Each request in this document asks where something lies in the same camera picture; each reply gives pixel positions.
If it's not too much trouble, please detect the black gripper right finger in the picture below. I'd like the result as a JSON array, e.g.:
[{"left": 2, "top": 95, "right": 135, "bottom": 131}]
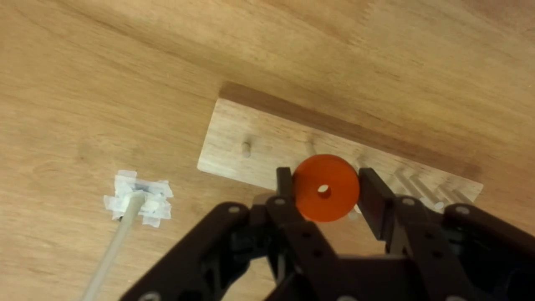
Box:
[{"left": 358, "top": 167, "right": 420, "bottom": 251}]

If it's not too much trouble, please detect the wooden stand with pegs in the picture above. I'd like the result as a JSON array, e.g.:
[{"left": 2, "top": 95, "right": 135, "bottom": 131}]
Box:
[{"left": 197, "top": 99, "right": 483, "bottom": 212}]

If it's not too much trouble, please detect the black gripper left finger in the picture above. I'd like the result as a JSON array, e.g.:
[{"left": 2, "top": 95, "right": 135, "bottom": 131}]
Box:
[{"left": 266, "top": 167, "right": 303, "bottom": 224}]

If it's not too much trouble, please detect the orange ring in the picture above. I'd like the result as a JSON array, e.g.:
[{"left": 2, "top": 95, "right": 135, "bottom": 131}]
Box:
[{"left": 291, "top": 154, "right": 361, "bottom": 224}]

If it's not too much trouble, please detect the white post near stand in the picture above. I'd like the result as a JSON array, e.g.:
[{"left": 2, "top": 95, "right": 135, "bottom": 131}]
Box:
[{"left": 82, "top": 171, "right": 174, "bottom": 301}]

